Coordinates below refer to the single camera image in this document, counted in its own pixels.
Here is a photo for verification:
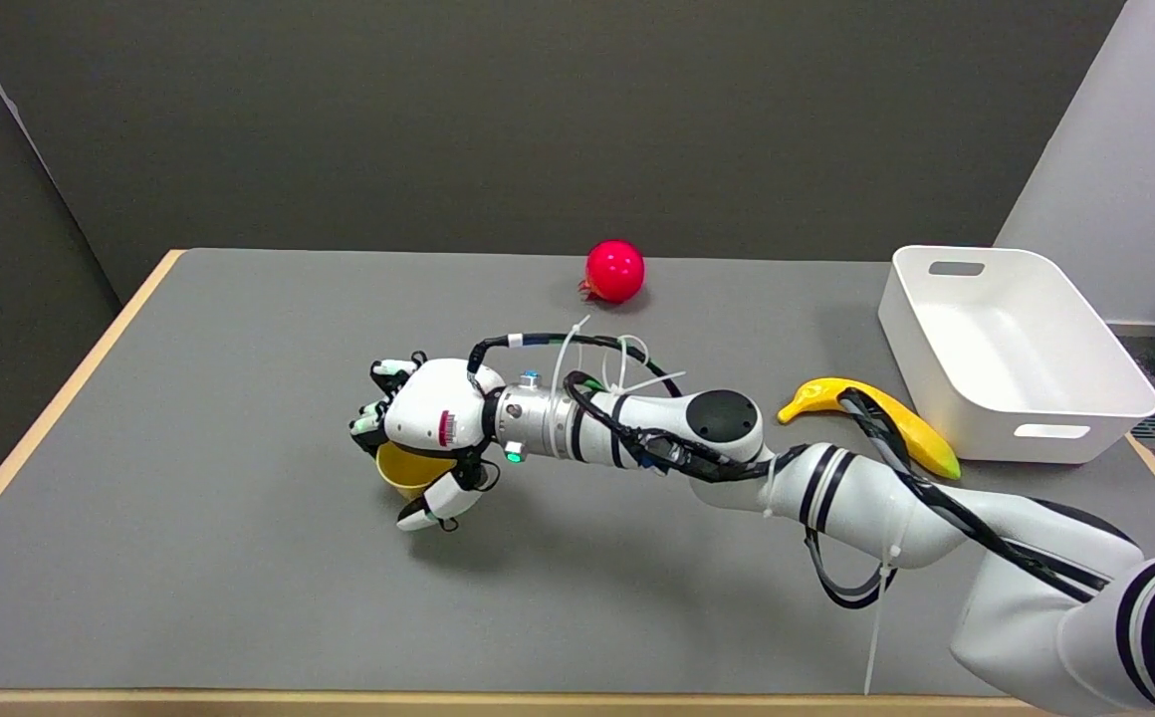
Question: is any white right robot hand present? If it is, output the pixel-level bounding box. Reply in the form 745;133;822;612
348;357;501;532

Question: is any yellow plastic cup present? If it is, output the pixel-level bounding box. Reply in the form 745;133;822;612
376;443;459;502

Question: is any red pomegranate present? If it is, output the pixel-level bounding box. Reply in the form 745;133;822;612
578;239;646;305

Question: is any yellow banana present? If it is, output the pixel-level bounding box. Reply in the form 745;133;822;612
777;377;963;481

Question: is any white plastic bin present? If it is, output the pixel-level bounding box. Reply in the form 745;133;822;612
878;245;1155;465

